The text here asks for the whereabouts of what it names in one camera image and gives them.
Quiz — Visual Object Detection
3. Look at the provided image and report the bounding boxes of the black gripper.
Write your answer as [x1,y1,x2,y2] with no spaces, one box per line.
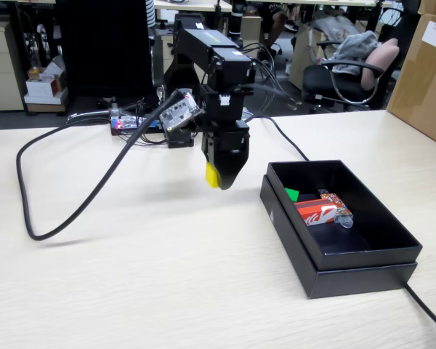
[200,87,250,190]

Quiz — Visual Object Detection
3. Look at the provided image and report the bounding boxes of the yellow wooden cube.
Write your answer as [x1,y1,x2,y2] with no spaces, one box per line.
[205,161,222,189]

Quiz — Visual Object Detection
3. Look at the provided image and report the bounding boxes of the orange box with white logo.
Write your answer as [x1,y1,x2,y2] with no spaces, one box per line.
[294,198,339,227]

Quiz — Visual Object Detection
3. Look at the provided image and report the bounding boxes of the black cardboard box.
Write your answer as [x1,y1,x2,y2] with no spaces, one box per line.
[267,159,423,272]

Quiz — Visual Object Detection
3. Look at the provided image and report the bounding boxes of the flat white brown box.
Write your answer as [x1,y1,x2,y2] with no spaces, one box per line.
[23,92,69,113]

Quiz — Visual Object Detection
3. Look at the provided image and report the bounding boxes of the black open box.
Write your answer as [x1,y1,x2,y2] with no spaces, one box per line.
[259,174,419,300]

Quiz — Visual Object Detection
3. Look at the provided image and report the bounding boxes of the large brown cardboard box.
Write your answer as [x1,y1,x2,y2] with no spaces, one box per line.
[387,12,436,151]

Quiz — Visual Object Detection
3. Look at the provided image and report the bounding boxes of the controller board with red light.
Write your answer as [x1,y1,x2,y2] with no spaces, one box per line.
[110,115,166,136]

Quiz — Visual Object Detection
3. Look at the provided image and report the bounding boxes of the beige cabinet with keyhole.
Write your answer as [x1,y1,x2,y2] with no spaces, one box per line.
[161,34,176,84]

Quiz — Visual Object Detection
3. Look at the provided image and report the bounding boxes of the colourful printed usb stick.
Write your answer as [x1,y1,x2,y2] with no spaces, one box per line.
[316,188,354,229]

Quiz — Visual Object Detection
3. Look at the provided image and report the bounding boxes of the black office chair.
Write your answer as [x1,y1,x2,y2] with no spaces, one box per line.
[302,39,403,113]

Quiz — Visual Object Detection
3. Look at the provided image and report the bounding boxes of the beige desk side cabinet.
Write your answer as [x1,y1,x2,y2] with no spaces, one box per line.
[239,15,265,80]

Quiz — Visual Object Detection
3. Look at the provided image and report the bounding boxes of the black pole with white bands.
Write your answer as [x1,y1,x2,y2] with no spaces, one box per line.
[227,0,246,41]

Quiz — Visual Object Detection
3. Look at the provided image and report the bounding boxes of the seated person's legs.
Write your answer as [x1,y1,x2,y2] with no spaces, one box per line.
[257,0,306,68]

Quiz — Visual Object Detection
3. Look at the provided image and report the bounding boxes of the striped white tube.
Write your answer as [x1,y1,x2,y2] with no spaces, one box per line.
[145,0,156,28]

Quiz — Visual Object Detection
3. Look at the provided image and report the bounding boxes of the large black monitor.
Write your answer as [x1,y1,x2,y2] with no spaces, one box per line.
[56,0,154,99]

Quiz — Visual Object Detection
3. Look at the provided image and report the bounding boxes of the grey cloth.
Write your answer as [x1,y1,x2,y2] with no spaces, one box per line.
[328,31,381,72]

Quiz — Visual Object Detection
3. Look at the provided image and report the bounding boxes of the pink cushion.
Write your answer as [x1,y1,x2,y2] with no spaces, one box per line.
[360,38,400,91]

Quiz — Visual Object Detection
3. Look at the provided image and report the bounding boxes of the white carton with red side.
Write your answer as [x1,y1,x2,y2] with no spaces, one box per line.
[25,74,67,97]

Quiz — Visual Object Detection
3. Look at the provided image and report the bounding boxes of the beige drawer cabinet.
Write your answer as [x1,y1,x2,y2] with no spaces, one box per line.
[0,20,25,112]

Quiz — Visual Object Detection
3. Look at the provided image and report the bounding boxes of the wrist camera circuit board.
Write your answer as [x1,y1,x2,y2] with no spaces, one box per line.
[158,89,206,132]

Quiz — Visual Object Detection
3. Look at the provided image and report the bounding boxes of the black power cable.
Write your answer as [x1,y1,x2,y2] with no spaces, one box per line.
[245,115,436,339]

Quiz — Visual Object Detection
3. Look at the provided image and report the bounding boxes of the thin black wire bundle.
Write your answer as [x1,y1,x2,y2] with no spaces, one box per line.
[239,41,304,110]

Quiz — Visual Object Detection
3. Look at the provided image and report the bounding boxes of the thick black camera cable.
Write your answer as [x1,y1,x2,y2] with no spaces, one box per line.
[16,89,185,241]

